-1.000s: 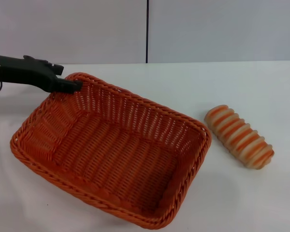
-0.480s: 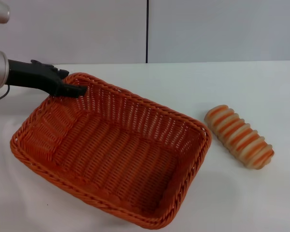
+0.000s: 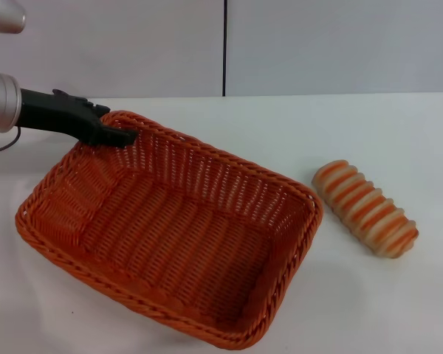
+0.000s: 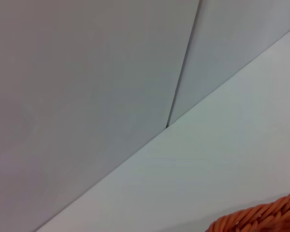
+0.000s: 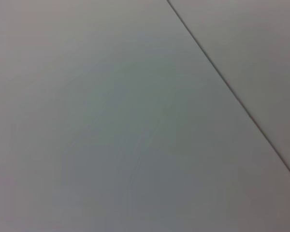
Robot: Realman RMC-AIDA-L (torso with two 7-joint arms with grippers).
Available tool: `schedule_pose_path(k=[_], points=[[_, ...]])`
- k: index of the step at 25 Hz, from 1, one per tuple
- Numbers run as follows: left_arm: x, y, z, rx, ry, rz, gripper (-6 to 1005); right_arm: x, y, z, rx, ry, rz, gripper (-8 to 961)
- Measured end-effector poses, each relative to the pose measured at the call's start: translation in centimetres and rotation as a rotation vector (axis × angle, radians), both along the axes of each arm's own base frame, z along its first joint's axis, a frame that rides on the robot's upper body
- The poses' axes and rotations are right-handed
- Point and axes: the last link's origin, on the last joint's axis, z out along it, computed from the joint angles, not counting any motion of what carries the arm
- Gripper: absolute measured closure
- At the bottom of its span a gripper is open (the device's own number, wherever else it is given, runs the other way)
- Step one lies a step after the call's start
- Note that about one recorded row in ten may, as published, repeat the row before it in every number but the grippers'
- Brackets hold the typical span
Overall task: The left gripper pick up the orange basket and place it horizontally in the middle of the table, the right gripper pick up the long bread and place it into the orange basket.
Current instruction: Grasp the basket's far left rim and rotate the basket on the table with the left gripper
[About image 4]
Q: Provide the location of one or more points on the orange woven plastic basket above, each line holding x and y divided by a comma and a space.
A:
268, 215

